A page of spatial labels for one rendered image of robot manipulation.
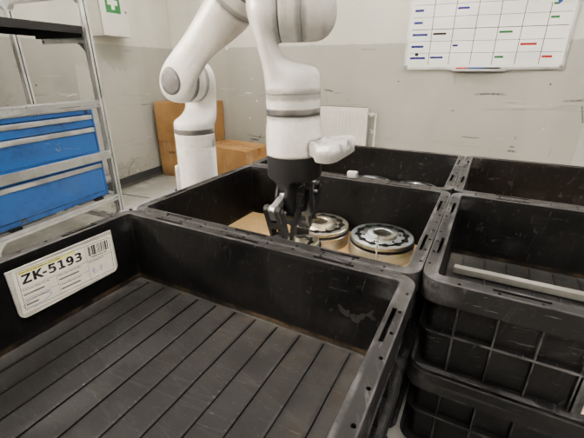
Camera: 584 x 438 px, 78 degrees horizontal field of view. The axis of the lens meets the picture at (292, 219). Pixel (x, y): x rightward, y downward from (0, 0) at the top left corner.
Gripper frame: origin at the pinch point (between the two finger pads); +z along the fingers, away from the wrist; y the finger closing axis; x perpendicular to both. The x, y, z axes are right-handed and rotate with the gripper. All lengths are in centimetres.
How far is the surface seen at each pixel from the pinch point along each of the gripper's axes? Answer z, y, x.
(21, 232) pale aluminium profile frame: 55, -44, -193
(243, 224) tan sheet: 3.7, -9.8, -16.8
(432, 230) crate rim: -6.0, -0.4, 18.8
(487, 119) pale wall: 22, -319, 20
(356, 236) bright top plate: 0.8, -8.3, 6.8
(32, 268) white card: -5.2, 26.3, -18.9
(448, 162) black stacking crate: -3.5, -47.0, 15.8
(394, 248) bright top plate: 0.9, -7.1, 13.1
